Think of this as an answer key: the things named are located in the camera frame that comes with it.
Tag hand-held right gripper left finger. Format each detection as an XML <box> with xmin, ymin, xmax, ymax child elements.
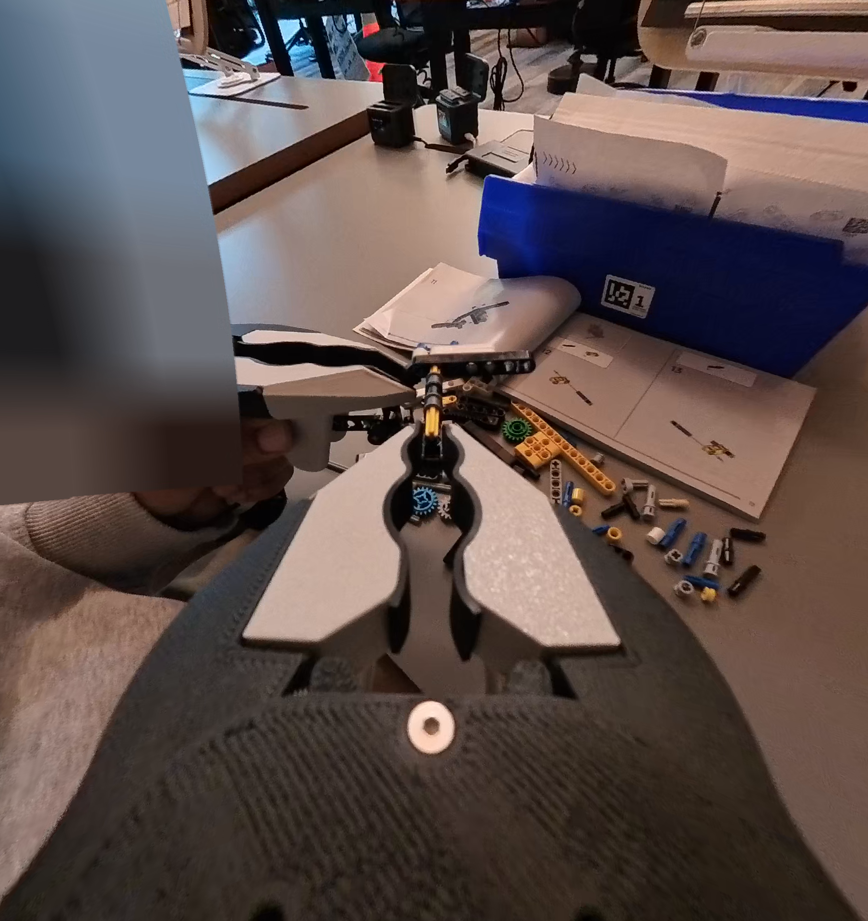
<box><xmin>241</xmin><ymin>425</ymin><xmax>415</xmax><ymax>659</ymax></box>

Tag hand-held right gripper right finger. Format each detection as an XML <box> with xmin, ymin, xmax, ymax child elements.
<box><xmin>444</xmin><ymin>425</ymin><xmax>623</xmax><ymax>661</ymax></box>

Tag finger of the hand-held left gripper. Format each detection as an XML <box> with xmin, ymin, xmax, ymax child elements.
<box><xmin>231</xmin><ymin>324</ymin><xmax>402</xmax><ymax>369</ymax></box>
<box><xmin>234</xmin><ymin>358</ymin><xmax>418</xmax><ymax>420</ymax></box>

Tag black yellow lego assembly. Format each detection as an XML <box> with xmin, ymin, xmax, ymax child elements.
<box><xmin>408</xmin><ymin>344</ymin><xmax>537</xmax><ymax>528</ymax></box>

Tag person's left forearm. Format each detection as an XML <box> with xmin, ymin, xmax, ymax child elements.
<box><xmin>0</xmin><ymin>493</ymin><xmax>244</xmax><ymax>600</ymax></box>

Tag pile of small lego pieces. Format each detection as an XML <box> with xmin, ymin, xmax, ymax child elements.
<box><xmin>333</xmin><ymin>381</ymin><xmax>767</xmax><ymax>603</ymax></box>

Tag lego instruction booklet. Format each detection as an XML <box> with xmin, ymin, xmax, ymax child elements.
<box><xmin>355</xmin><ymin>262</ymin><xmax>818</xmax><ymax>522</ymax></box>

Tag person's left hand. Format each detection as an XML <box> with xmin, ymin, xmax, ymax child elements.
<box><xmin>131</xmin><ymin>419</ymin><xmax>297</xmax><ymax>535</ymax></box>

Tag black charger box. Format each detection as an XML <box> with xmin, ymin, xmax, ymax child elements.
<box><xmin>366</xmin><ymin>63</ymin><xmax>418</xmax><ymax>150</ymax></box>
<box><xmin>434</xmin><ymin>54</ymin><xmax>490</xmax><ymax>146</ymax></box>

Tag white folding stand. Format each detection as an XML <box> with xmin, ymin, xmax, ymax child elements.
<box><xmin>177</xmin><ymin>47</ymin><xmax>278</xmax><ymax>92</ymax></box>

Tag flat black box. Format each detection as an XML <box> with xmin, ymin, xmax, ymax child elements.
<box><xmin>464</xmin><ymin>139</ymin><xmax>537</xmax><ymax>178</ymax></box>

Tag person's grey sweatshirt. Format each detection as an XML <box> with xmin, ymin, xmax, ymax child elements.
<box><xmin>0</xmin><ymin>576</ymin><xmax>197</xmax><ymax>921</ymax></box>

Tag blue plastic bin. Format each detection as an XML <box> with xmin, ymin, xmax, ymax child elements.
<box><xmin>477</xmin><ymin>86</ymin><xmax>868</xmax><ymax>380</ymax></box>

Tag white paper bags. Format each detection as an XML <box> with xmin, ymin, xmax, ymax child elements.
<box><xmin>531</xmin><ymin>72</ymin><xmax>868</xmax><ymax>269</ymax></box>

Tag black office chair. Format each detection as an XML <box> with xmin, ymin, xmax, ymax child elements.
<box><xmin>569</xmin><ymin>0</ymin><xmax>645</xmax><ymax>86</ymax></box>

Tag yellow lego frame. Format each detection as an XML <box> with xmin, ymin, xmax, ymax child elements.
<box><xmin>509</xmin><ymin>401</ymin><xmax>618</xmax><ymax>499</ymax></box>

